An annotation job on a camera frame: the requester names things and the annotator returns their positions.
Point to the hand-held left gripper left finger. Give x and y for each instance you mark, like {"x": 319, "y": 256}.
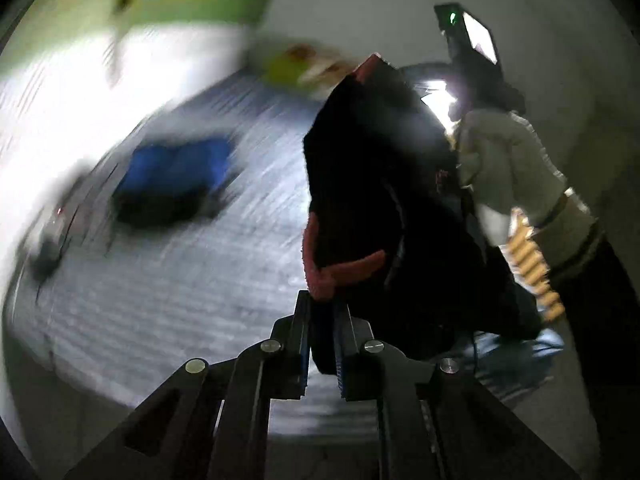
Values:
{"x": 303, "y": 347}

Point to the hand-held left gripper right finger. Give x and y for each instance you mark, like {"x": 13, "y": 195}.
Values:
{"x": 341, "y": 355}

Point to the black pants with red trim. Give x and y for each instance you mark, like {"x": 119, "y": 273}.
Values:
{"x": 380, "y": 175}

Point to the person's right hand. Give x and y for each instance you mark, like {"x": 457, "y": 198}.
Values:
{"x": 505, "y": 160}

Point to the striped bed cover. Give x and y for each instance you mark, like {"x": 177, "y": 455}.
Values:
{"x": 190, "y": 280}

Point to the blue denim jeans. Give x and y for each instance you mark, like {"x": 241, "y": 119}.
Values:
{"x": 515, "y": 360}

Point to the green patterned folded blanket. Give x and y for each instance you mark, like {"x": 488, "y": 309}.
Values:
{"x": 295, "y": 67}

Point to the blue garment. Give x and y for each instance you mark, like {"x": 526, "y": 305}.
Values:
{"x": 175, "y": 165}

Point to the grey charger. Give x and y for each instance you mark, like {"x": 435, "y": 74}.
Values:
{"x": 47, "y": 255}

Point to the wooden slatted bed frame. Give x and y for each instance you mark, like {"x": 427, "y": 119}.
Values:
{"x": 535, "y": 265}

